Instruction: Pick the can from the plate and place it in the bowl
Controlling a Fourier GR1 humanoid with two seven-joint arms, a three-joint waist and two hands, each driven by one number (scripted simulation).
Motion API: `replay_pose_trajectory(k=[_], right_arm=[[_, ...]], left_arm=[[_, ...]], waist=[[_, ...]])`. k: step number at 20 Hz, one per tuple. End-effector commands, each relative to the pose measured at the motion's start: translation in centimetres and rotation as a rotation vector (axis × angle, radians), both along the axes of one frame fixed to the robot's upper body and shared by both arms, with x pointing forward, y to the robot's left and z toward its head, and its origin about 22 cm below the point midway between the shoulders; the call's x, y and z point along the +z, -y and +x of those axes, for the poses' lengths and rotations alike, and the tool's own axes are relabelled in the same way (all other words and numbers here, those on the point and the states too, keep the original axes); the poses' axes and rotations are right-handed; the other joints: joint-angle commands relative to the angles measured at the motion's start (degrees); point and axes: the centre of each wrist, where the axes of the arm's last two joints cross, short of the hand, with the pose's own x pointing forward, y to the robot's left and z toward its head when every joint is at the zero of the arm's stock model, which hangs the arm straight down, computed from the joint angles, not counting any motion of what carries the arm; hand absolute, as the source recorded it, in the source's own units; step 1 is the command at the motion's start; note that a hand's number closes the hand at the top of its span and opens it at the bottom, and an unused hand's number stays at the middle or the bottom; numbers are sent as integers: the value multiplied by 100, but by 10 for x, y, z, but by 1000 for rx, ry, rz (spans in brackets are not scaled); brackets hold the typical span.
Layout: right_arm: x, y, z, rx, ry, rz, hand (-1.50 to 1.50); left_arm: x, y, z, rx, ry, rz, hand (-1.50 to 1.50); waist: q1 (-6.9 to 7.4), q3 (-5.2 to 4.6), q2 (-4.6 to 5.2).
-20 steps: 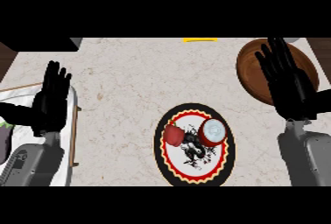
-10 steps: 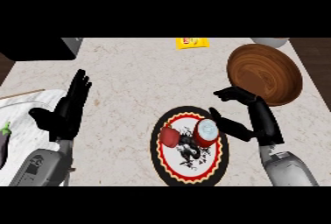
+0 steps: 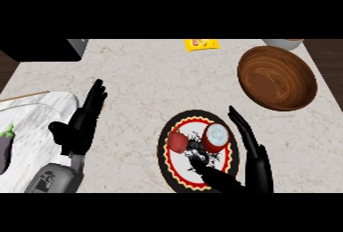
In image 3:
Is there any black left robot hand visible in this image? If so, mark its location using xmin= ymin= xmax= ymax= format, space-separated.
xmin=47 ymin=78 xmax=108 ymax=157

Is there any white marble cutting board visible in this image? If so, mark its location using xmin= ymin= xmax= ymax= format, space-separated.
xmin=0 ymin=91 xmax=79 ymax=194

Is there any yellow snack bag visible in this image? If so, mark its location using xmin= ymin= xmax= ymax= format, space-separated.
xmin=184 ymin=39 xmax=221 ymax=53

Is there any black rimmed patterned plate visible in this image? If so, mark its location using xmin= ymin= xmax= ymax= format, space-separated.
xmin=155 ymin=110 xmax=241 ymax=194

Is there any purple eggplant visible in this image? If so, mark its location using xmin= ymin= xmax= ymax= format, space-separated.
xmin=0 ymin=124 xmax=16 ymax=176

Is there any grey cylindrical container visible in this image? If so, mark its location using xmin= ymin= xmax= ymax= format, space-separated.
xmin=261 ymin=39 xmax=306 ymax=51

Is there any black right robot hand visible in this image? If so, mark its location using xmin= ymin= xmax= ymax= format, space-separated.
xmin=189 ymin=105 xmax=275 ymax=194

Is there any brown wooden bowl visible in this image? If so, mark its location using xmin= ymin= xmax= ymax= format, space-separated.
xmin=235 ymin=45 xmax=319 ymax=112

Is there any black appliance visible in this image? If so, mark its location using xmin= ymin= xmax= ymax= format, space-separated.
xmin=0 ymin=39 xmax=90 ymax=63

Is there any red bell pepper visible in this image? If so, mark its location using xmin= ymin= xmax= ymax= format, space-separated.
xmin=165 ymin=128 xmax=190 ymax=155

